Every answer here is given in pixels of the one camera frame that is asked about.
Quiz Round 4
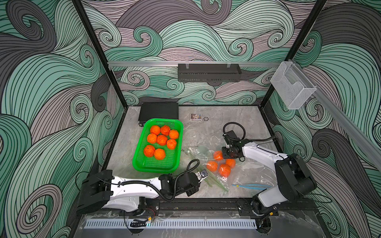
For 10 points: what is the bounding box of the green-zip bag of oranges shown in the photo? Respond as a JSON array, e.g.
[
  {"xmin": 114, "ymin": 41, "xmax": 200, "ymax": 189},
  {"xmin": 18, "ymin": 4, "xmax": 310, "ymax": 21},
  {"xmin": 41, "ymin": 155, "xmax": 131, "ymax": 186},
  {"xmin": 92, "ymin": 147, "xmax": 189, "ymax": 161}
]
[{"xmin": 182, "ymin": 146, "xmax": 228, "ymax": 192}]

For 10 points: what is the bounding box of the blue-zip bag of oranges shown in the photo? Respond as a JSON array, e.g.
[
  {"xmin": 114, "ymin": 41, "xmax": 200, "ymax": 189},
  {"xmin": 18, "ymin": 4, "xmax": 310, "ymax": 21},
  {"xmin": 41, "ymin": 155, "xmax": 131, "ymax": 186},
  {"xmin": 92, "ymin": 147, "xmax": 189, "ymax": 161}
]
[{"xmin": 227, "ymin": 174, "xmax": 277, "ymax": 192}]

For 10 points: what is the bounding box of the orange fruit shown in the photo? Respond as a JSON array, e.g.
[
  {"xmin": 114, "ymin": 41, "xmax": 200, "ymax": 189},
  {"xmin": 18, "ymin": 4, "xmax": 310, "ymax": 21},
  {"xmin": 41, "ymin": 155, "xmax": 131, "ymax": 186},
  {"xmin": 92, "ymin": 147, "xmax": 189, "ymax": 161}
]
[
  {"xmin": 143, "ymin": 145, "xmax": 155, "ymax": 158},
  {"xmin": 169, "ymin": 130, "xmax": 180, "ymax": 140},
  {"xmin": 147, "ymin": 133, "xmax": 157, "ymax": 144},
  {"xmin": 166, "ymin": 139, "xmax": 177, "ymax": 150},
  {"xmin": 154, "ymin": 148, "xmax": 166, "ymax": 160},
  {"xmin": 160, "ymin": 125, "xmax": 171, "ymax": 136},
  {"xmin": 156, "ymin": 134, "xmax": 168, "ymax": 146}
]

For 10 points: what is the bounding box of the orange fruit taken out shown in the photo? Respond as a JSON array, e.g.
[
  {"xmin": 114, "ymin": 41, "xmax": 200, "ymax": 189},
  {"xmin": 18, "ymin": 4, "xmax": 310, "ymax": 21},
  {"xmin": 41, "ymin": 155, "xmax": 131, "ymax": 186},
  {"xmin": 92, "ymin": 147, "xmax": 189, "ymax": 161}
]
[{"xmin": 150, "ymin": 125, "xmax": 161, "ymax": 135}]

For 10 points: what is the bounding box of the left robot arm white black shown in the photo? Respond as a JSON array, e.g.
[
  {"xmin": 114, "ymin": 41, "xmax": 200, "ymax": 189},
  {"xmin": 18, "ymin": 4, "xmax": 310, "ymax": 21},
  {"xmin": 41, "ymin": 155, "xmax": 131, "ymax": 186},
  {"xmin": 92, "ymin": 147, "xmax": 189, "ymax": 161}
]
[{"xmin": 76, "ymin": 159, "xmax": 209, "ymax": 215}]

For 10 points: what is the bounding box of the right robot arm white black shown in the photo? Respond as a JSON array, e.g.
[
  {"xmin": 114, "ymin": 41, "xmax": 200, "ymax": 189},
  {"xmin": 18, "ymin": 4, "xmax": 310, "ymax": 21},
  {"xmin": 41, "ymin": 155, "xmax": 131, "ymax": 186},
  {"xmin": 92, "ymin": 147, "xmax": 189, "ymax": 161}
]
[{"xmin": 222, "ymin": 122, "xmax": 317, "ymax": 217}]

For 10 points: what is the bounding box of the green plastic basket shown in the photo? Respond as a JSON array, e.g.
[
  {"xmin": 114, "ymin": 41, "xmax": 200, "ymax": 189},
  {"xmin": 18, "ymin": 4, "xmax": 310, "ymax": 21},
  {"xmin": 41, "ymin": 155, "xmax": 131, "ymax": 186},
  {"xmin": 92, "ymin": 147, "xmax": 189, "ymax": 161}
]
[{"xmin": 133, "ymin": 119, "xmax": 184, "ymax": 174}]

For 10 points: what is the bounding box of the small card box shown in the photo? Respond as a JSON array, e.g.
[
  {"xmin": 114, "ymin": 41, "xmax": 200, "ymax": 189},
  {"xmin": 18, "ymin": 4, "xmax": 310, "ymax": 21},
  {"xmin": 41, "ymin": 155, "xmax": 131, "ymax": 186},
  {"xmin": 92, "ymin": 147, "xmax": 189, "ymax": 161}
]
[{"xmin": 190, "ymin": 113, "xmax": 202, "ymax": 121}]

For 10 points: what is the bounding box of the black hard case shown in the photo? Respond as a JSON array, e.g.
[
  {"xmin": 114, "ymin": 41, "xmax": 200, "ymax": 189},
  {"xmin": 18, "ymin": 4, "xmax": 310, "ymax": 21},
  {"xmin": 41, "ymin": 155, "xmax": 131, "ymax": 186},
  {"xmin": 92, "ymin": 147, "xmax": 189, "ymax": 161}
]
[{"xmin": 138, "ymin": 102, "xmax": 179, "ymax": 127}]

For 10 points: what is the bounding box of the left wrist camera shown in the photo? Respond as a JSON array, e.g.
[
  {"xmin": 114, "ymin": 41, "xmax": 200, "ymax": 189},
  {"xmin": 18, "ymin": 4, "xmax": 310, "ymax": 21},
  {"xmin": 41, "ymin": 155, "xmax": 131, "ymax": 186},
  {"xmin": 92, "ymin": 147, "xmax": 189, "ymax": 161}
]
[{"xmin": 196, "ymin": 169, "xmax": 209, "ymax": 182}]

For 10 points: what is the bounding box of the black wall tray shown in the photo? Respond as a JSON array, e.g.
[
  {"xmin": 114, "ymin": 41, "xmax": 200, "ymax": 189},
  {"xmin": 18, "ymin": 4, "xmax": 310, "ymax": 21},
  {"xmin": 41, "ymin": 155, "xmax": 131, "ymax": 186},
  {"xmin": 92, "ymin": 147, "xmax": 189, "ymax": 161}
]
[{"xmin": 178, "ymin": 64, "xmax": 242, "ymax": 85}]

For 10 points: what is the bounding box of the aluminium wall rail back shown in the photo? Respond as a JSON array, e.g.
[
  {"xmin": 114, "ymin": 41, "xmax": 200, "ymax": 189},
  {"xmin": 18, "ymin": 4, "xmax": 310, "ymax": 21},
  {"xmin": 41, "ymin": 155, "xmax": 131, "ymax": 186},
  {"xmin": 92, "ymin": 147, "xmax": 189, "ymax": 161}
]
[{"xmin": 107, "ymin": 60, "xmax": 281, "ymax": 68}]

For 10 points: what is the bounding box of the aluminium wall rail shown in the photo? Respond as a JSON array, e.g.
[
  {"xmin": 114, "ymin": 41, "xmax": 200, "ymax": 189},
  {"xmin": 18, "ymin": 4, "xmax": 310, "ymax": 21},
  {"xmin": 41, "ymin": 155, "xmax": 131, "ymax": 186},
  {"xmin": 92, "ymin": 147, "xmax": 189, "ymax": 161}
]
[
  {"xmin": 288, "ymin": 59, "xmax": 381, "ymax": 170},
  {"xmin": 107, "ymin": 60, "xmax": 281, "ymax": 68}
]

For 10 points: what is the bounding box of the clear acrylic wall holder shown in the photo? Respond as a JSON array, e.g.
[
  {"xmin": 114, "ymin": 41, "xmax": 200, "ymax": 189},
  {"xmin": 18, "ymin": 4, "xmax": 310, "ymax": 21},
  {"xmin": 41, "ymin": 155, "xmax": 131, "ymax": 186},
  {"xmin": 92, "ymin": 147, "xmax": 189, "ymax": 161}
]
[{"xmin": 270, "ymin": 61, "xmax": 316, "ymax": 110}]

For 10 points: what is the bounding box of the white slotted cable duct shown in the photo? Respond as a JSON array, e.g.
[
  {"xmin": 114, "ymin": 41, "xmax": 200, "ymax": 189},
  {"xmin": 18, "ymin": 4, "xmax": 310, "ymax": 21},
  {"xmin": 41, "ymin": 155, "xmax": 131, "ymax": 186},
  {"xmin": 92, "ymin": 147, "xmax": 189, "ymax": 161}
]
[{"xmin": 84, "ymin": 218, "xmax": 257, "ymax": 230}]

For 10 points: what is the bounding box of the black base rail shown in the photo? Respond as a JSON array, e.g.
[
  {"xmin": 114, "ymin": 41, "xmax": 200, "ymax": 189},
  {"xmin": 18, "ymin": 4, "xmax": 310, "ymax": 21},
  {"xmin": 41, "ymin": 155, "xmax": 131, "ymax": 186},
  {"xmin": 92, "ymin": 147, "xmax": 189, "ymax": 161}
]
[{"xmin": 76, "ymin": 197, "xmax": 318, "ymax": 218}]

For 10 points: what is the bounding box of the aluminium wall rail right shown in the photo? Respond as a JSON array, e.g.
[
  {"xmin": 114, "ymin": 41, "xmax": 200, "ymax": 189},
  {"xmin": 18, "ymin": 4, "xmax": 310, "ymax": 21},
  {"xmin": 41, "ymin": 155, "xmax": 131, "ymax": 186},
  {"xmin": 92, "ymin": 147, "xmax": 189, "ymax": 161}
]
[{"xmin": 288, "ymin": 59, "xmax": 381, "ymax": 170}]

